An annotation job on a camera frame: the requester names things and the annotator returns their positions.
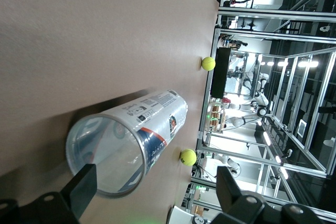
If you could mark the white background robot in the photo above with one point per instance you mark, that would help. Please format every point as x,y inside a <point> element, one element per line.
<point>236,121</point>
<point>261,99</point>
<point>232,165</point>

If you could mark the brown table mat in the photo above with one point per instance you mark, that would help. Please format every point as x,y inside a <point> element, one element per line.
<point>105,37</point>

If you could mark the black flat panel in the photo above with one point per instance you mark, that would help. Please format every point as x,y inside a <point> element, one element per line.
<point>220,74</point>

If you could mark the yellow tennis ball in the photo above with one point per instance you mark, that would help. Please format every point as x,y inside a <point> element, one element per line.
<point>208,63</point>
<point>188,157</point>

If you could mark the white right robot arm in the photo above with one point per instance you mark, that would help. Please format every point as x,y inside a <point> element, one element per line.
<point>183,216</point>

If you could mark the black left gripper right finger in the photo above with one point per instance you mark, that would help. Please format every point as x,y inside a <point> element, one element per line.
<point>244,211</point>

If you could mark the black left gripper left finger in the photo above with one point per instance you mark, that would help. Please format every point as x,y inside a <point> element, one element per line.
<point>52,208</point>

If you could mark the shelf with boxes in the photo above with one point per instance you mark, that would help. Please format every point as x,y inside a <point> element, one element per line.
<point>215,119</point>

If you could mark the white blue tennis ball can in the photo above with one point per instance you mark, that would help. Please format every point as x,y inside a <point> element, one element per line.
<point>157,113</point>

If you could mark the aluminium cage frame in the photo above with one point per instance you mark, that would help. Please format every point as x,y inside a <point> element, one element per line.
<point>262,13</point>

